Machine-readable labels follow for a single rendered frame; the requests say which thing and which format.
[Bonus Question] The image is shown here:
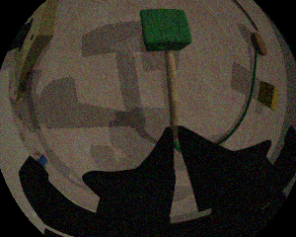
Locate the blue cylinder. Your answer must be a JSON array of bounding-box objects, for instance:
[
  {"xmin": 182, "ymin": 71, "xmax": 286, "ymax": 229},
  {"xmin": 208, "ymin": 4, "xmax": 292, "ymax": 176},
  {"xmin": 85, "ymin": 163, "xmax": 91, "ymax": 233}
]
[{"xmin": 37, "ymin": 155, "xmax": 48, "ymax": 167}]

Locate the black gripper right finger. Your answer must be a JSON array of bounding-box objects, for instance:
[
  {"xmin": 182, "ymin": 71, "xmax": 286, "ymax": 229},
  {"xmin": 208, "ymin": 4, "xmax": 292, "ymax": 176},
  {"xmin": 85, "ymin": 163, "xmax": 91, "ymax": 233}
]
[{"xmin": 179, "ymin": 126, "xmax": 271, "ymax": 212}]

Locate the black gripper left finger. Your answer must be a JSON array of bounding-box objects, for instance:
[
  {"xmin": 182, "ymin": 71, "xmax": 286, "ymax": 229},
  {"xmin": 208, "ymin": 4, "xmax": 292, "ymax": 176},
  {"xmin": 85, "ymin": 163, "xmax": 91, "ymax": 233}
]
[{"xmin": 82, "ymin": 126, "xmax": 176, "ymax": 217}]

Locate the wooden stick with green string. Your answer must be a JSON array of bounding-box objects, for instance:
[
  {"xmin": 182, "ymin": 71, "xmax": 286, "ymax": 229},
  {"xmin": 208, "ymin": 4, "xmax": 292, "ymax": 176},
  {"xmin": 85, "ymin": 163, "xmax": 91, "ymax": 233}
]
[{"xmin": 164, "ymin": 46, "xmax": 259, "ymax": 153}]

